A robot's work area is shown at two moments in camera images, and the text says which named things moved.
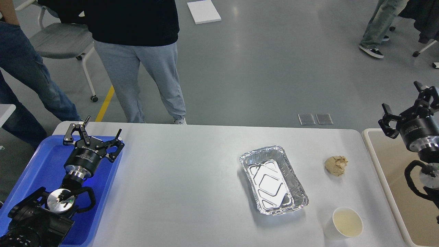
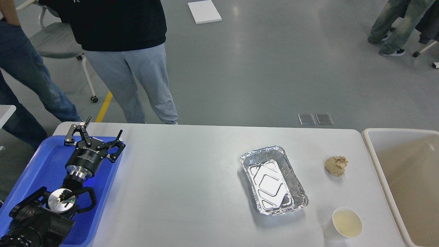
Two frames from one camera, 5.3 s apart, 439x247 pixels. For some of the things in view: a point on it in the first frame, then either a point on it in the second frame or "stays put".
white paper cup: [345, 222] stays put
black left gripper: [84, 160] stays put
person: [385, 12] -> [394, 43]
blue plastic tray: [47, 171] stays put
